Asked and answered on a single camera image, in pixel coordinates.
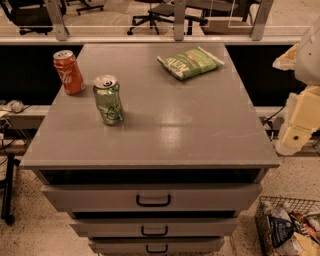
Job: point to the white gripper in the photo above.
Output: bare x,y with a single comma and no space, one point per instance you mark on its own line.
309,60

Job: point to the green soda can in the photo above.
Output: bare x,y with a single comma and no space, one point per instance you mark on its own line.
106,90

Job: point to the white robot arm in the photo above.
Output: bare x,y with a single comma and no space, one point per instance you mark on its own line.
307,65

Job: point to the red cola can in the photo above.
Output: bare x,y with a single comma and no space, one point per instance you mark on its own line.
66,65

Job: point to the blue snack bag in basket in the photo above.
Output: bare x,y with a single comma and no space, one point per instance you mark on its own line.
281,230

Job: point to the green chip bag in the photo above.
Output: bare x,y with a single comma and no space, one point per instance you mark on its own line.
190,63

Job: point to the yellow snack bag in basket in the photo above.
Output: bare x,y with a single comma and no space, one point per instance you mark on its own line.
306,246

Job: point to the grey drawer cabinet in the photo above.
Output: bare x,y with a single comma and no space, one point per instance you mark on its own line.
199,131

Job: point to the top grey drawer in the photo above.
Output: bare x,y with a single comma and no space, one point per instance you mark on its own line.
152,197

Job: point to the grey drawer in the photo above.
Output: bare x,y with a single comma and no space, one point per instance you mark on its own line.
151,228
152,197
156,245

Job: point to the black office chair centre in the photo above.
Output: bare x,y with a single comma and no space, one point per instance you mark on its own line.
168,11

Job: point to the black office chair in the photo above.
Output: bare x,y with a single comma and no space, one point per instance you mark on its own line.
28,15
168,11

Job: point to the middle grey drawer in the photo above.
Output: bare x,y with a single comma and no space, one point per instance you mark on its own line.
151,228

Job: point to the bottom grey drawer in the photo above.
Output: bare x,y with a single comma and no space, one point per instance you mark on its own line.
156,245

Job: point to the crumpled item on ledge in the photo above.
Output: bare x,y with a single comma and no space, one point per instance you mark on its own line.
15,106

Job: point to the black office chair left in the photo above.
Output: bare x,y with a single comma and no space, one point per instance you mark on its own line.
28,15

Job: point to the black stand leg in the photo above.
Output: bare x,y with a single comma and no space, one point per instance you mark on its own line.
6,186

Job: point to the wire basket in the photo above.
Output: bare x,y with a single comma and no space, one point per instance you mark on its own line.
302,206

